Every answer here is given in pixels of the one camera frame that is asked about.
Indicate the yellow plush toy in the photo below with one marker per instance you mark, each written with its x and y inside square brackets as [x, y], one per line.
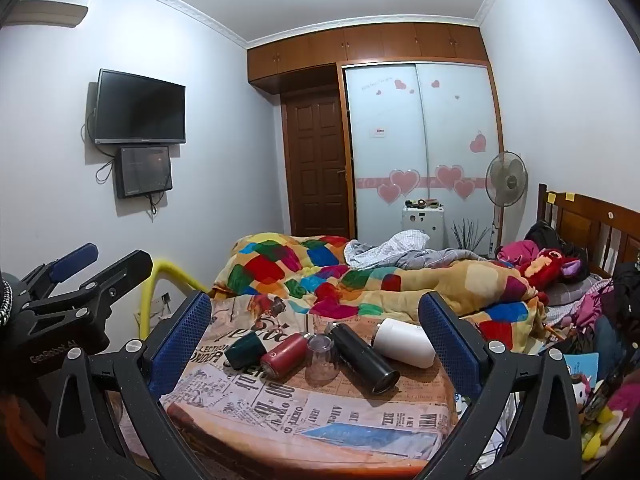
[600, 440]

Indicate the white pink plush toy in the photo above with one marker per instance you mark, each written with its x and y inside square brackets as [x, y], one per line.
[580, 391]

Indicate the black bag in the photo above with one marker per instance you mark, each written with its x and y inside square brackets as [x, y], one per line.
[545, 235]

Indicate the white air conditioner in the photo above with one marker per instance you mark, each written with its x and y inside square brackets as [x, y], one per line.
[45, 14]

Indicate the black thermos bottle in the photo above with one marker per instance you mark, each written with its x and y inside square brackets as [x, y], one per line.
[362, 360]

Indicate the wooden headboard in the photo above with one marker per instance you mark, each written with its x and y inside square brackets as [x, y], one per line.
[590, 220]

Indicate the pink cloth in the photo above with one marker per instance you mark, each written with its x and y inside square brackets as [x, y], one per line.
[517, 251]

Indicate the yellow bed rail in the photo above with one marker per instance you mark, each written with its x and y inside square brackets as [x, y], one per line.
[172, 266]

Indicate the wooden overhead cabinet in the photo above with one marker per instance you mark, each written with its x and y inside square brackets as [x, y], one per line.
[360, 47]

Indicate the dark clothing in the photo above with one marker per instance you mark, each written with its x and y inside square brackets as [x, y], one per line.
[627, 292]

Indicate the wall television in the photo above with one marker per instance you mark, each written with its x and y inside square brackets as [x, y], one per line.
[140, 107]

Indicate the dark green cup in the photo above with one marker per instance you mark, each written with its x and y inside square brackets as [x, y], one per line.
[242, 351]

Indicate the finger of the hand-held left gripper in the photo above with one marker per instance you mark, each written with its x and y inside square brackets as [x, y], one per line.
[117, 277]
[75, 260]

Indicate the brown wooden door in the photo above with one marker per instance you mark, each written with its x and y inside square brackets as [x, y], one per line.
[315, 165]

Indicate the heart sticker sliding wardrobe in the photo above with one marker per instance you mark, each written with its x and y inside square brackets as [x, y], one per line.
[425, 135]

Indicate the standing fan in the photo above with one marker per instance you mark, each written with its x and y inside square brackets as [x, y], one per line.
[506, 177]

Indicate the newspaper print sheet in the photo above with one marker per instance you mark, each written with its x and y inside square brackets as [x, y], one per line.
[300, 410]

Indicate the white cup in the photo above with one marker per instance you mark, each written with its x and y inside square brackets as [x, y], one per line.
[400, 342]

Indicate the colourful patchwork quilt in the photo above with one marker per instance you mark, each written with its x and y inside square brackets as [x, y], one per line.
[350, 285]

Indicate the red plush toy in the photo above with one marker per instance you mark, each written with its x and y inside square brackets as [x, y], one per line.
[547, 265]

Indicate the dried twig plant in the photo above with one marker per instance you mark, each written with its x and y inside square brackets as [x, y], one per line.
[470, 237]

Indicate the small wall monitor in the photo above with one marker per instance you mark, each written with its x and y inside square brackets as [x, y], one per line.
[144, 172]

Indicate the small white cabinet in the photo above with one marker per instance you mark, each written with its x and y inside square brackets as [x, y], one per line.
[422, 225]

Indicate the wall socket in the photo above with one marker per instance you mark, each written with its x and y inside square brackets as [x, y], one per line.
[163, 303]

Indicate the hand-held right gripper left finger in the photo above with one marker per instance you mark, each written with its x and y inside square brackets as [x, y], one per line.
[179, 342]

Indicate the grey checked cloth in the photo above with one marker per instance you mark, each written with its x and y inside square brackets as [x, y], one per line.
[400, 247]

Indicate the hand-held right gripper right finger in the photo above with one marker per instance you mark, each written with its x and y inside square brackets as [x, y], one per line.
[447, 342]

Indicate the red bottle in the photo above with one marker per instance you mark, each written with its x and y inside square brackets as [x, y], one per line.
[284, 355]

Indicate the blue book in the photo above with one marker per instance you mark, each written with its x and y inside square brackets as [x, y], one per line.
[584, 365]

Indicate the orange cloth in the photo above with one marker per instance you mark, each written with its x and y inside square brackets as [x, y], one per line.
[17, 430]

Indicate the clear glass cup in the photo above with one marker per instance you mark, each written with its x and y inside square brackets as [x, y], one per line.
[320, 360]

